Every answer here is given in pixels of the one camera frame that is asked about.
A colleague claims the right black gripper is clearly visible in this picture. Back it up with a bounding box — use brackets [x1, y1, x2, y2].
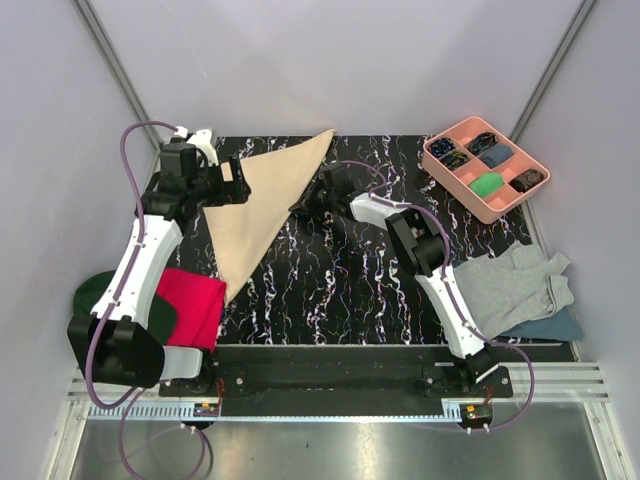
[289, 179, 336, 221]

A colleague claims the beige cloth napkin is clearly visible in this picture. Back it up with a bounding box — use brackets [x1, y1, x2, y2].
[204, 129, 336, 305]

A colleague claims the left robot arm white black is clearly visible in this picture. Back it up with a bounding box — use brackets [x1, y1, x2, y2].
[67, 130, 251, 396]

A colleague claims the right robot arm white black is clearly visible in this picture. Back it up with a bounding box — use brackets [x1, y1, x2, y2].
[289, 162, 498, 397]

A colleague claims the red folded cloth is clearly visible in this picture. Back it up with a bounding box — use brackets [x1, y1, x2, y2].
[156, 268, 226, 351]

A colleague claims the blue patterned rolled sock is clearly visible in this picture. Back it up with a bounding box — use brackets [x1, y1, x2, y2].
[428, 137, 455, 159]

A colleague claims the yellow patterned rolled sock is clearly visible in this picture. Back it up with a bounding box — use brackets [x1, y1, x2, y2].
[440, 150, 470, 171]

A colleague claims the dark green baseball cap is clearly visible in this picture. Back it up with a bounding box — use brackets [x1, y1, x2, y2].
[72, 270, 177, 345]

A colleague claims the green rolled sock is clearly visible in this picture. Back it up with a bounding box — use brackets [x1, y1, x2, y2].
[468, 172, 504, 198]

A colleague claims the pink divided tray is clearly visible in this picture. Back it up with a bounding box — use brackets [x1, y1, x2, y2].
[422, 116, 551, 224]

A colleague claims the dark multicolour rolled sock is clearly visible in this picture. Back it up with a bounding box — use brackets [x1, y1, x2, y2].
[467, 131, 499, 156]

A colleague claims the grey-blue rolled sock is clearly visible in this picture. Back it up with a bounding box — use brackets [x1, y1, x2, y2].
[479, 144, 514, 169]

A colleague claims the dark brown rolled sock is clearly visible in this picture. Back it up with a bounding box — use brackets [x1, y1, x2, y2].
[509, 168, 545, 193]

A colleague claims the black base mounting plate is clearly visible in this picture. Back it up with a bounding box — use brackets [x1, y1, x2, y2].
[159, 345, 513, 399]

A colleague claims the grey t-shirt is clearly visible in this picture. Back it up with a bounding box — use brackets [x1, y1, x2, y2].
[454, 242, 574, 338]

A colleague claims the blue folded cloth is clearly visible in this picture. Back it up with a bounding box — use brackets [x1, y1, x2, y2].
[502, 306, 584, 342]

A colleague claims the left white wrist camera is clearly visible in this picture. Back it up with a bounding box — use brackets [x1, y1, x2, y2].
[174, 126, 219, 166]

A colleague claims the aluminium frame rail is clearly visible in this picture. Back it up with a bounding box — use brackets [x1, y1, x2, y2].
[71, 0, 151, 122]

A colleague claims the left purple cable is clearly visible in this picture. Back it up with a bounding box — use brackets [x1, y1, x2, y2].
[85, 121, 214, 475]

